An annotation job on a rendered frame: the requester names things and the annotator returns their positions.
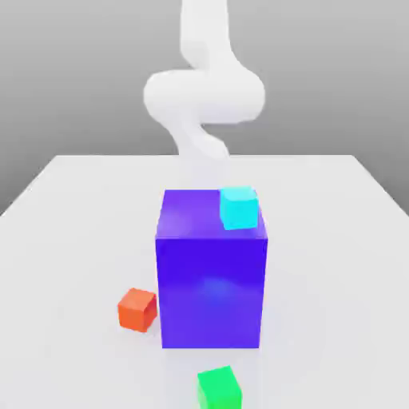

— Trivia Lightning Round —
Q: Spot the small cyan cube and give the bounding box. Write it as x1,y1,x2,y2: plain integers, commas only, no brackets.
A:
219,185,259,232

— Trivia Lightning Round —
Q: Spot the small orange cube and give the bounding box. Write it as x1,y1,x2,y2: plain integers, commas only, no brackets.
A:
117,287,158,334

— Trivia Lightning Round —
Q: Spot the small green cube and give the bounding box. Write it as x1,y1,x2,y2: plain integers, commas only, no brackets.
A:
197,365,243,409

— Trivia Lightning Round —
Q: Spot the large purple box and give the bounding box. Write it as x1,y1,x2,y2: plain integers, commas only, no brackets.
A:
154,189,268,350

